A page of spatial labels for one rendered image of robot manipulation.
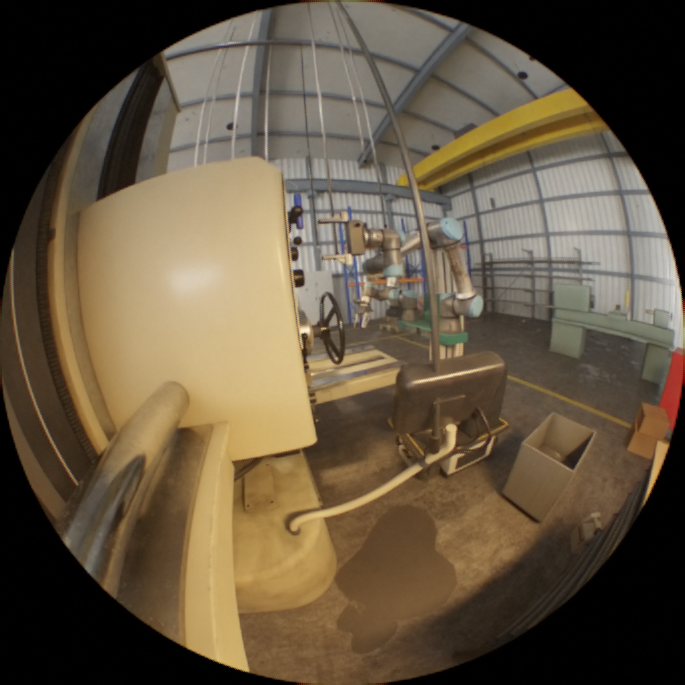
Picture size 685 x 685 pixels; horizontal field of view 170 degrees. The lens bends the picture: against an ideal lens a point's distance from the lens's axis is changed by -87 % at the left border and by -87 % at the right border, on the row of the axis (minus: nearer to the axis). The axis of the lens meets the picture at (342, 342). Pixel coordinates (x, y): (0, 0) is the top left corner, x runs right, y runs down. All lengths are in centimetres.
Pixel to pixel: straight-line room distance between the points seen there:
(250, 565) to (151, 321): 92
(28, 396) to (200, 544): 48
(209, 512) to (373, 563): 130
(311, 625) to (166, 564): 123
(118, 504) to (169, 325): 43
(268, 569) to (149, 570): 69
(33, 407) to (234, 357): 55
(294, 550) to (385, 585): 70
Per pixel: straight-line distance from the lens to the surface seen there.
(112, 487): 38
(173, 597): 37
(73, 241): 85
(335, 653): 153
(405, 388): 57
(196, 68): 775
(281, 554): 105
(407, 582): 158
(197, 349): 62
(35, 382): 68
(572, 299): 550
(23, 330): 68
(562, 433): 208
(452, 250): 117
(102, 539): 35
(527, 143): 875
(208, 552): 40
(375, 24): 752
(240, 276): 58
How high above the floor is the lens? 152
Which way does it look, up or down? 14 degrees down
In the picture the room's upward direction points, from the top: 6 degrees counter-clockwise
